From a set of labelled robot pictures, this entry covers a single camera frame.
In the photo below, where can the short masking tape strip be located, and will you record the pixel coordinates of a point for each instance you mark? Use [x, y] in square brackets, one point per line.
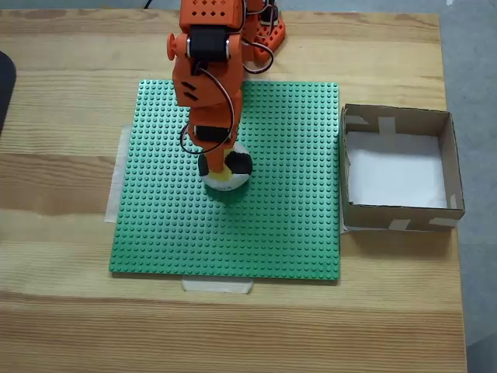
[217, 286]

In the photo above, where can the black rounded object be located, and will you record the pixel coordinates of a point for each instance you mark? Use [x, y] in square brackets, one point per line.
[5, 85]

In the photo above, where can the white paper sheet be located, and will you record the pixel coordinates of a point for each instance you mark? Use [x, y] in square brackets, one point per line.
[396, 175]

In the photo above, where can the long masking tape strip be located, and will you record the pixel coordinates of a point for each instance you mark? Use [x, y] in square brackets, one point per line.
[116, 186]

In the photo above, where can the green studded baseplate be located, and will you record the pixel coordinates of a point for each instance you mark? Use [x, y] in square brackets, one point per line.
[174, 233]

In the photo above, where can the open cardboard box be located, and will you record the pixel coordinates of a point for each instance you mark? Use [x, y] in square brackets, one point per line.
[372, 219]

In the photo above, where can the yellow black white fabric ball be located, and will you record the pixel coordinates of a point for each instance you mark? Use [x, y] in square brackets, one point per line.
[238, 163]

